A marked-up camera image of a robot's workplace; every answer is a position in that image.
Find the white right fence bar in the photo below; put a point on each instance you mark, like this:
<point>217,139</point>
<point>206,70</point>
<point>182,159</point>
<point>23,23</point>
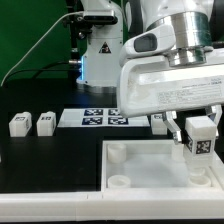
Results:
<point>217,168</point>

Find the white square table top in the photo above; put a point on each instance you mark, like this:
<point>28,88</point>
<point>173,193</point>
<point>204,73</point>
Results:
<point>149,164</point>

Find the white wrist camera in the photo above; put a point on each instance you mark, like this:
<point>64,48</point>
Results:
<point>156,41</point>

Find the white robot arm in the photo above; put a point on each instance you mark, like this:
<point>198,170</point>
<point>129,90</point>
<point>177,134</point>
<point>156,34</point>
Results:
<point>157,55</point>

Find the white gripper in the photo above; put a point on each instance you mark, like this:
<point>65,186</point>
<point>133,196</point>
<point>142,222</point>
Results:
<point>149,85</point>

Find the white front fence bar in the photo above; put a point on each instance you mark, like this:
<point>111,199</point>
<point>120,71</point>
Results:
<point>132,204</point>

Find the sheet with four tags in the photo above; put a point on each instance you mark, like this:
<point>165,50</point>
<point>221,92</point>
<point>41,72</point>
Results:
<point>98,117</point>

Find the white fence bar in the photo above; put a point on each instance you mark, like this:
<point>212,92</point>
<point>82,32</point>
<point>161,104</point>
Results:
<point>217,168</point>
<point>132,204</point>

